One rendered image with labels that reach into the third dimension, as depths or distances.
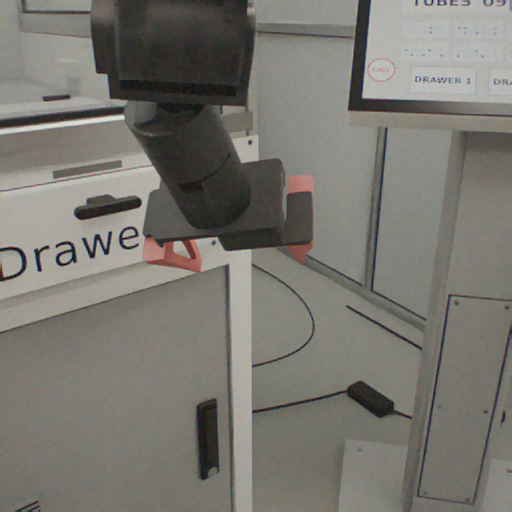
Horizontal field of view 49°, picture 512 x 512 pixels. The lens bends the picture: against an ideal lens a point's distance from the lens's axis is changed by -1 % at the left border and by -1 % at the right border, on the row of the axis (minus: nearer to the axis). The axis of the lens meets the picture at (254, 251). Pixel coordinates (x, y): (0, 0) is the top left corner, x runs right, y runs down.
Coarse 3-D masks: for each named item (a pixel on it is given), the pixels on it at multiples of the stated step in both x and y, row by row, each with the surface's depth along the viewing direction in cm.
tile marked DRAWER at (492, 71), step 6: (492, 72) 81; (498, 72) 81; (504, 72) 81; (510, 72) 81; (492, 78) 81; (498, 78) 81; (504, 78) 81; (510, 78) 81; (492, 84) 81; (498, 84) 81; (504, 84) 81; (510, 84) 80; (492, 90) 81; (498, 90) 80; (504, 90) 80; (510, 90) 80; (510, 96) 80
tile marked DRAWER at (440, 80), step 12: (420, 72) 83; (432, 72) 83; (444, 72) 83; (456, 72) 82; (468, 72) 82; (420, 84) 83; (432, 84) 82; (444, 84) 82; (456, 84) 82; (468, 84) 81
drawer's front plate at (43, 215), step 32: (32, 192) 58; (64, 192) 60; (96, 192) 62; (128, 192) 64; (0, 224) 57; (32, 224) 59; (64, 224) 61; (96, 224) 63; (128, 224) 66; (0, 256) 58; (32, 256) 60; (64, 256) 62; (96, 256) 65; (128, 256) 67; (0, 288) 59; (32, 288) 61
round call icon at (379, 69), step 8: (368, 64) 85; (376, 64) 85; (384, 64) 85; (392, 64) 84; (368, 72) 85; (376, 72) 84; (384, 72) 84; (392, 72) 84; (368, 80) 84; (376, 80) 84; (384, 80) 84; (392, 80) 84
